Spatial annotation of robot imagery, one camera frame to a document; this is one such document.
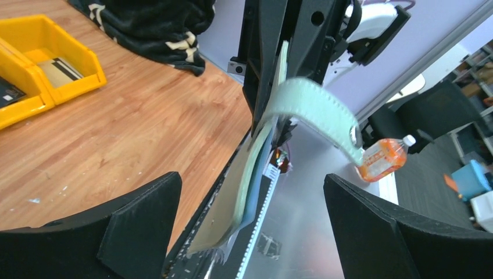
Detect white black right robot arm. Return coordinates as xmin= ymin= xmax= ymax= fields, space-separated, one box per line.
xmin=227 ymin=1 xmax=410 ymax=128

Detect mint green leather card holder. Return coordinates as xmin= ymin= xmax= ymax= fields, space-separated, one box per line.
xmin=187 ymin=41 xmax=363 ymax=262

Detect yellow middle plastic bin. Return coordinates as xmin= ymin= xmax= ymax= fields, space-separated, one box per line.
xmin=1 ymin=40 xmax=55 ymax=129

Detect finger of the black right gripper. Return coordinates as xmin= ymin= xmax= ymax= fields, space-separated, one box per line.
xmin=287 ymin=1 xmax=341 ymax=84
xmin=238 ymin=1 xmax=288 ymax=133

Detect yellow right plastic bin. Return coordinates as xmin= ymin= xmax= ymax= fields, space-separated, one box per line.
xmin=1 ymin=15 xmax=107 ymax=105

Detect aluminium frame post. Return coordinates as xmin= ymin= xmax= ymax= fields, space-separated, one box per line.
xmin=349 ymin=1 xmax=492 ymax=120

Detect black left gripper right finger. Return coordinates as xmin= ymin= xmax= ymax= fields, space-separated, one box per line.
xmin=324 ymin=174 xmax=492 ymax=278

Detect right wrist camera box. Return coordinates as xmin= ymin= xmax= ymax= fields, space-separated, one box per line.
xmin=227 ymin=56 xmax=246 ymax=76

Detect black cards in bin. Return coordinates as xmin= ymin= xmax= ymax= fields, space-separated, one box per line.
xmin=1 ymin=77 xmax=27 ymax=108

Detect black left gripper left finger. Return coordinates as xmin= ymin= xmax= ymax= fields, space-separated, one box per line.
xmin=1 ymin=171 xmax=182 ymax=278

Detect orange drink bottle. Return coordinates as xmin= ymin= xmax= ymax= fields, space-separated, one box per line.
xmin=356 ymin=135 xmax=416 ymax=183

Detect striped beige cards in bin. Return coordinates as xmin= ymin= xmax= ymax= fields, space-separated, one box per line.
xmin=37 ymin=58 xmax=84 ymax=88

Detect yellow plastic bin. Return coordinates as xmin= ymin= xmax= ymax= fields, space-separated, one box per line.
xmin=1 ymin=40 xmax=55 ymax=129
xmin=1 ymin=15 xmax=107 ymax=105

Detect black office chair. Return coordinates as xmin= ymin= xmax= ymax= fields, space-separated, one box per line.
xmin=363 ymin=80 xmax=483 ymax=154

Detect black floral blanket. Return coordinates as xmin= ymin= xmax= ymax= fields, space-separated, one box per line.
xmin=69 ymin=0 xmax=215 ymax=76

